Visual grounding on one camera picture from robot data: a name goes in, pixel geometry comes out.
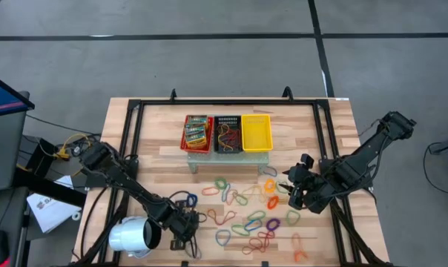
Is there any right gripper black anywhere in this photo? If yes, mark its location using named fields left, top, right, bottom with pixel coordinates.
left=282, top=154, right=323, bottom=215

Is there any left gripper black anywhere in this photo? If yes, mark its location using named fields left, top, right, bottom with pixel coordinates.
left=167, top=199, right=202, bottom=252

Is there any long red rubber band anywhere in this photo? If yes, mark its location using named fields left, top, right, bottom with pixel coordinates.
left=207, top=208, right=237, bottom=226

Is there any light blue rubber band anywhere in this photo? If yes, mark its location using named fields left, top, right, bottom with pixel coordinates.
left=214, top=228, right=232, bottom=247

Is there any pink rubber band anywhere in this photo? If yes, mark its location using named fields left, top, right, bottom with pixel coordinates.
left=225, top=188, right=239, bottom=206

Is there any pale yellow rubber band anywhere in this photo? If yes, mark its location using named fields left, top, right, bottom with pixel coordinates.
left=242, top=184, right=268, bottom=203

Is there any peach rubber band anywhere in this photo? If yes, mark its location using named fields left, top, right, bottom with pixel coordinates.
left=291, top=232, right=303, bottom=253

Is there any yellow plastic basket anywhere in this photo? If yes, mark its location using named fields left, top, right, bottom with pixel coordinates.
left=241, top=113, right=274, bottom=154

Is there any white cylinder with black opening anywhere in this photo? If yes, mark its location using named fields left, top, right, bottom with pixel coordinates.
left=108, top=216, right=162, bottom=260

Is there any red plastic basket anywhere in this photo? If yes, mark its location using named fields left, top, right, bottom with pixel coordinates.
left=179, top=113, right=214, bottom=154

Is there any pale green metal riser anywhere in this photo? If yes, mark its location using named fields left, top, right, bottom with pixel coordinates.
left=186, top=146, right=270, bottom=174

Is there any black plastic basket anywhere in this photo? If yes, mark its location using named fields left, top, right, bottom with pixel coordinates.
left=213, top=114, right=243, bottom=154

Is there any white paper booklet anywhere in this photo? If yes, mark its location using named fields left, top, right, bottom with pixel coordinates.
left=26, top=174, right=82, bottom=234

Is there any black stand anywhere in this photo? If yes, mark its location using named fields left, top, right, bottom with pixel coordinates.
left=12, top=135, right=88, bottom=208

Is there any monitor with blue screen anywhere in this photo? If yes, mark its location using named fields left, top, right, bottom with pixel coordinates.
left=0, top=70, right=36, bottom=119

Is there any black floor cable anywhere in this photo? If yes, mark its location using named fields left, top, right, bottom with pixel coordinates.
left=25, top=113, right=102, bottom=136
left=422, top=142, right=448, bottom=197

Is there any yellow cable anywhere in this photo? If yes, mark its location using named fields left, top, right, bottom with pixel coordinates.
left=55, top=132, right=93, bottom=161

